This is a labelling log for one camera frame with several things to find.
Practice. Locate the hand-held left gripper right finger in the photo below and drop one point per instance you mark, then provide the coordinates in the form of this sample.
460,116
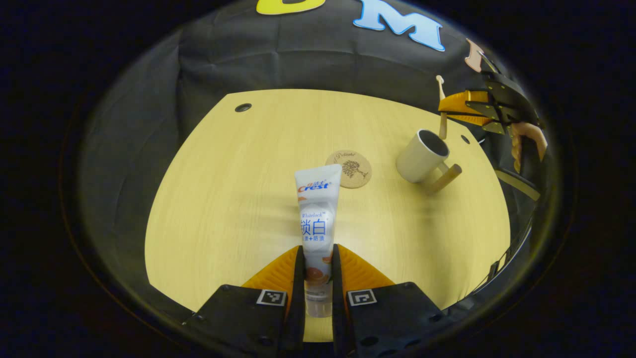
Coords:
339,308

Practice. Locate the white toothpaste tube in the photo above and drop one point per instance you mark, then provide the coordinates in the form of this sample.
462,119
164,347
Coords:
318,209

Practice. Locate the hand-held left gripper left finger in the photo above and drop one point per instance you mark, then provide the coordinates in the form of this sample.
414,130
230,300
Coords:
298,298

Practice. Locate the round cork coaster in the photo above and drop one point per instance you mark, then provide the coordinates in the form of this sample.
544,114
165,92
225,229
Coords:
343,171

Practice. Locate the wooden toothbrush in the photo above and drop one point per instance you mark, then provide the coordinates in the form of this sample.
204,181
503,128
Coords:
442,129

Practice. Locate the black backdrop cloth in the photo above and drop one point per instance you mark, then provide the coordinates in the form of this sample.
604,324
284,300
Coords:
238,64

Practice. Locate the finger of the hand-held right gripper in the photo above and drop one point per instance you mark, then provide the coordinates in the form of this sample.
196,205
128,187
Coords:
492,117
507,94

